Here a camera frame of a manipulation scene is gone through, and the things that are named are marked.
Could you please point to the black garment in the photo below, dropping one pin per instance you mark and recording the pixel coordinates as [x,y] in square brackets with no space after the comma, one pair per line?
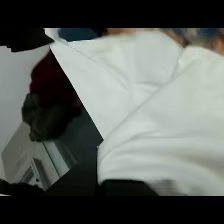
[23,38]

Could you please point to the dark green garment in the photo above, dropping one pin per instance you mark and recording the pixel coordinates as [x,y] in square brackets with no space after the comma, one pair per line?
[46,118]

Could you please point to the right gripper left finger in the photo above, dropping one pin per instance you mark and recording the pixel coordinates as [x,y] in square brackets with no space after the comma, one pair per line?
[115,189]

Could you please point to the white T-shirt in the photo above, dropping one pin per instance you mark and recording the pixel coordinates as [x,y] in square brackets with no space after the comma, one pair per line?
[156,110]

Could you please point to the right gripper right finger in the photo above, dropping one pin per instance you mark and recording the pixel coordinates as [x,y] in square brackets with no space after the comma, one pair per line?
[141,190]

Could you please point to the blue garment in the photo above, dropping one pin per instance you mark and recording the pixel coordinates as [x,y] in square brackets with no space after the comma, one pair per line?
[78,33]

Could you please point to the dark red garment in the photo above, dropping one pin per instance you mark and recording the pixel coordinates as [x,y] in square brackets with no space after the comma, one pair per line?
[50,83]

